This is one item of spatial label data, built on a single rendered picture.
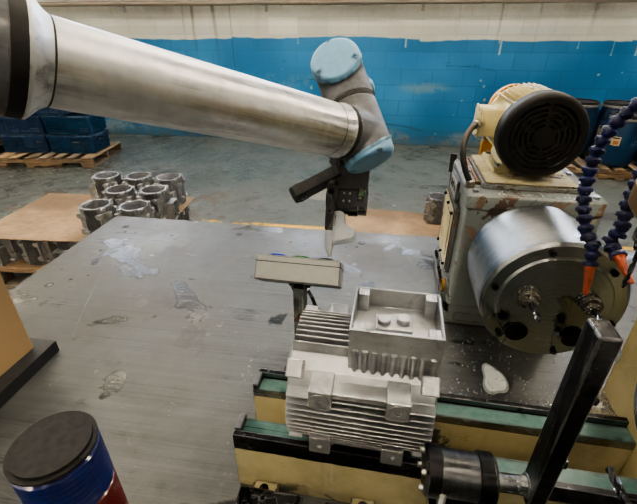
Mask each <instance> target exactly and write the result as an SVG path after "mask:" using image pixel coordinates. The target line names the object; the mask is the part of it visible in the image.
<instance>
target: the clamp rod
mask: <svg viewBox="0 0 637 504"><path fill-rule="evenodd" d="M499 479H500V491H505V492H511V493H517V494H520V493H521V492H526V493H527V494H528V491H527V490H522V487H521V485H522V482H523V483H527V484H528V480H527V481H525V480H521V478H520V477H519V475H518V474H512V473H506V472H500V471H499Z"/></svg>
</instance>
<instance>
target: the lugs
mask: <svg viewBox="0 0 637 504"><path fill-rule="evenodd" d="M306 309H312V310H321V308H320V307H319V306H314V305H306ZM304 368H305V360H303V359H296V358H288V360H287V367H286V374H285V376H286V377H291V378H298V379H301V378H303V376H304ZM420 394H421V395H422V396H426V397H433V398H439V397H440V378H439V377H431V376H422V379H421V391H420ZM289 436H293V437H299V438H303V437H304V436H305V434H301V433H295V432H289ZM410 454H411V456H414V457H420V458H421V456H422V453H418V452H412V451H410Z"/></svg>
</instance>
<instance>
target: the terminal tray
mask: <svg viewBox="0 0 637 504"><path fill-rule="evenodd" d="M362 290H367V293H362V292H361V291H362ZM429 297H434V298H435V300H430V299H429ZM358 322H361V323H362V324H363V325H362V326H361V327H359V326H357V325H356V323H358ZM433 331H437V332H439V335H438V336H435V335H433V334H432V332H433ZM445 344H446V336H445V329H444V321H443V314H442V307H441V300H440V295H437V294H427V293H417V292H407V291H397V290H387V289H378V288H368V287H358V286H357V288H356V293H355V299H354V305H353V310H352V316H351V322H350V327H349V342H348V368H352V371H353V372H356V371H357V369H361V372H362V373H363V374H365V373H366V371H367V370H368V371H370V373H371V374H372V375H374V374H375V373H376V372H380V375H381V376H384V375H385V373H389V376H390V377H394V376H395V374H398V375H399V378H401V379H403V378H404V376H405V375H406V376H408V378H409V379H410V380H413V379H414V377H418V380H419V381H421V379H422V376H431V377H438V376H439V371H440V366H441V364H442V359H443V354H444V349H445Z"/></svg>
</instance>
